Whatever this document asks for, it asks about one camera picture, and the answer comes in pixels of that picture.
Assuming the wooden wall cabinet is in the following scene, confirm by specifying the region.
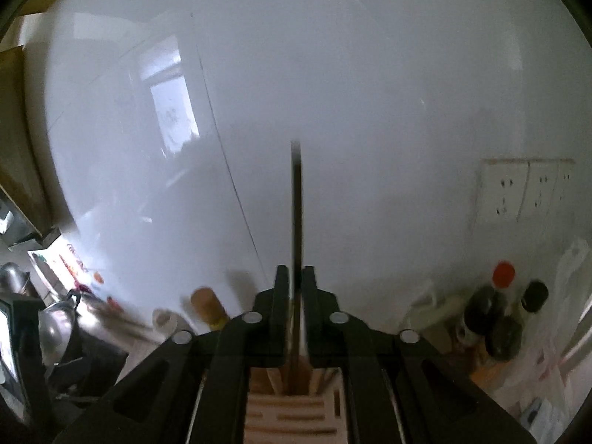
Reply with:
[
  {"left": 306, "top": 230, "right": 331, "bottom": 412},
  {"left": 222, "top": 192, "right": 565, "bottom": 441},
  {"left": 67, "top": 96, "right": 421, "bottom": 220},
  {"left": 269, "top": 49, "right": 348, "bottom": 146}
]
[{"left": 0, "top": 46, "right": 53, "bottom": 238}]

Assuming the dark bottle with black cap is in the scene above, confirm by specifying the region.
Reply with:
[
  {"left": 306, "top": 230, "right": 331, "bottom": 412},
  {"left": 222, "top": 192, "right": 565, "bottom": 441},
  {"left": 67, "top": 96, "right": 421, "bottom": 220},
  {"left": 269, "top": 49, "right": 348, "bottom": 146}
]
[{"left": 485, "top": 280, "right": 549, "bottom": 362}]

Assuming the crumpled clear plastic bag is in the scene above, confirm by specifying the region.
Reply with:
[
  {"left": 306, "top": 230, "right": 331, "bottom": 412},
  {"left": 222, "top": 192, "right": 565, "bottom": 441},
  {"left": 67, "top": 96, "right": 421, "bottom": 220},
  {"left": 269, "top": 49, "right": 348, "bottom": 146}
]
[{"left": 509, "top": 238, "right": 592, "bottom": 431}]

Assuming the colourful printed packaging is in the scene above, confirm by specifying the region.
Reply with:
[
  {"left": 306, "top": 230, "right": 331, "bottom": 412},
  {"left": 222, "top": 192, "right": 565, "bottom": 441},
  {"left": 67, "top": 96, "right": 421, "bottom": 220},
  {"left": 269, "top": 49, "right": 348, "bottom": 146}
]
[{"left": 28, "top": 243, "right": 116, "bottom": 308}]

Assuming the dark slim knife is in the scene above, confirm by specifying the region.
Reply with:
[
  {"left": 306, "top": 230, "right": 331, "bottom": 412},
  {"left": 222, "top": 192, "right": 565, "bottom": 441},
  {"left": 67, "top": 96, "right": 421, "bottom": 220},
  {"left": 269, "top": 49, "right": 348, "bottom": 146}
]
[{"left": 290, "top": 140, "right": 305, "bottom": 396}]

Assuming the wooden knife block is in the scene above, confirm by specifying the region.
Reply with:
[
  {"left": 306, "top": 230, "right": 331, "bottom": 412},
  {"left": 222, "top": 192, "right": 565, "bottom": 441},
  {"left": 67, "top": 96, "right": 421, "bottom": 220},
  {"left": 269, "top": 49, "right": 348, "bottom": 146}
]
[{"left": 244, "top": 360, "right": 350, "bottom": 444}]

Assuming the dark bottle with red cap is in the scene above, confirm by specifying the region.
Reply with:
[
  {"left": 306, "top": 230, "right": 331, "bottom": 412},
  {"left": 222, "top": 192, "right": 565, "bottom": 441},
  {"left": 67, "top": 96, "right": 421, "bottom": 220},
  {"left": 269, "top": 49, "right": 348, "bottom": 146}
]
[{"left": 464, "top": 261, "right": 517, "bottom": 336}]

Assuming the black stove top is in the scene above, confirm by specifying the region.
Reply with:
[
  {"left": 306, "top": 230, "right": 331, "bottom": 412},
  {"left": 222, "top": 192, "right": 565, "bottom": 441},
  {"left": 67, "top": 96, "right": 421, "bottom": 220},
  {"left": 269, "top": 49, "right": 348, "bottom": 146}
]
[{"left": 44, "top": 351, "right": 130, "bottom": 408}]

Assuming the dark bottle with tan cap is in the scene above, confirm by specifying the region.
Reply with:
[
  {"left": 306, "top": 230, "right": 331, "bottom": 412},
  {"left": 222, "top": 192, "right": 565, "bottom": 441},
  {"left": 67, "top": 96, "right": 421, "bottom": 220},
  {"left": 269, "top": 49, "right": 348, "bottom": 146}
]
[{"left": 191, "top": 287, "right": 231, "bottom": 331}]

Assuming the grey range hood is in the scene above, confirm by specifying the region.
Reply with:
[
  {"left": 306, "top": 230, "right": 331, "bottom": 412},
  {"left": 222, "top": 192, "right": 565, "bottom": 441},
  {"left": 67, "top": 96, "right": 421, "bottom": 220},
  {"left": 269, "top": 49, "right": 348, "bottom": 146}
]
[{"left": 0, "top": 194, "right": 62, "bottom": 253}]

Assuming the white plastic container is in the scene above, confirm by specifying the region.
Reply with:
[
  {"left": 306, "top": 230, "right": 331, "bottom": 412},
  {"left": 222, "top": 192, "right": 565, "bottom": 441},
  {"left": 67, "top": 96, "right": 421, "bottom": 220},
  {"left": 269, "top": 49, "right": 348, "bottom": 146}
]
[{"left": 406, "top": 281, "right": 469, "bottom": 334}]

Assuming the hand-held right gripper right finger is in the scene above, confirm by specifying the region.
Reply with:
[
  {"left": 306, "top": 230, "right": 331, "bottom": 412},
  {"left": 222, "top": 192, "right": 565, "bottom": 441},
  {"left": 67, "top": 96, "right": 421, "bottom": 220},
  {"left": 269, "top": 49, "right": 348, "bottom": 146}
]
[{"left": 302, "top": 266, "right": 538, "bottom": 444}]

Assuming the white wall socket panel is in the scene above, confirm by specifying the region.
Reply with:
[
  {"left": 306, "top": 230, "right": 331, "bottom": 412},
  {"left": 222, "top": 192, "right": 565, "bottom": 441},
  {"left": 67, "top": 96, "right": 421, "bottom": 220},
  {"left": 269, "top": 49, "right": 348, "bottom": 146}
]
[{"left": 475, "top": 158, "right": 577, "bottom": 223}]

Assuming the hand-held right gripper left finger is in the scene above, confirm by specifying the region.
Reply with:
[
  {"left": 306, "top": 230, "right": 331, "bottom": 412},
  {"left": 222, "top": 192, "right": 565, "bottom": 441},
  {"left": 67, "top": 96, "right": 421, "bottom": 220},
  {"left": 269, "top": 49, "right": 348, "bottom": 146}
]
[{"left": 53, "top": 265, "right": 290, "bottom": 444}]

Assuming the metal kettle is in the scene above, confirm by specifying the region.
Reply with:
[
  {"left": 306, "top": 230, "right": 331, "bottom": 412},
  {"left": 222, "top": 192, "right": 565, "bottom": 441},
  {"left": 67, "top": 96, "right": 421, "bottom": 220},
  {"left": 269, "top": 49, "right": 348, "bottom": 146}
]
[{"left": 0, "top": 263, "right": 32, "bottom": 297}]

